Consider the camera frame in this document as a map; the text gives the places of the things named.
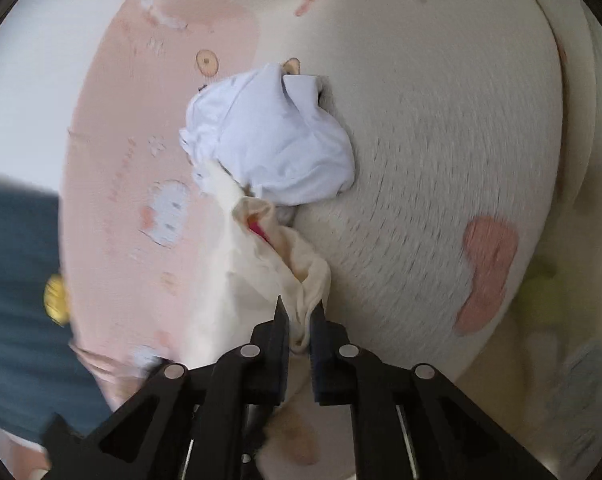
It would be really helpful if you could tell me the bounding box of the magenta t-shirt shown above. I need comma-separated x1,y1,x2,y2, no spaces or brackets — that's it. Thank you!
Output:
248,217,274,242

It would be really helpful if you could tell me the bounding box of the white garment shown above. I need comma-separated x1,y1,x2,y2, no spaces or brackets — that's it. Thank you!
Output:
180,62,356,206

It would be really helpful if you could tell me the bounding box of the yellow plush toy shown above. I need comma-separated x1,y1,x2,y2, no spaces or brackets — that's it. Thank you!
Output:
43,274,72,326

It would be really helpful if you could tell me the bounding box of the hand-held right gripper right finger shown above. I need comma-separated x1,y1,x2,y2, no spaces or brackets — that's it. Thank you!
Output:
309,302,556,480

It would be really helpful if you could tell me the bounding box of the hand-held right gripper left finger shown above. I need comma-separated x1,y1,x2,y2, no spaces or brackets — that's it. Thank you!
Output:
41,296,290,480

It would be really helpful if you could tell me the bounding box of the cream shirt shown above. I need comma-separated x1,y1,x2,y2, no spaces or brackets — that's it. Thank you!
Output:
186,160,332,367

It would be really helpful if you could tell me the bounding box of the dark teal cloth panel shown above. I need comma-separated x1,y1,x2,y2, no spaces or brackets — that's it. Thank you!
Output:
0,175,112,441

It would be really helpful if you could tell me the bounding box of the pink cream printed blanket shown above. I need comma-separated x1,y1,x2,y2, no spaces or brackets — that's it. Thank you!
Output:
58,0,596,480

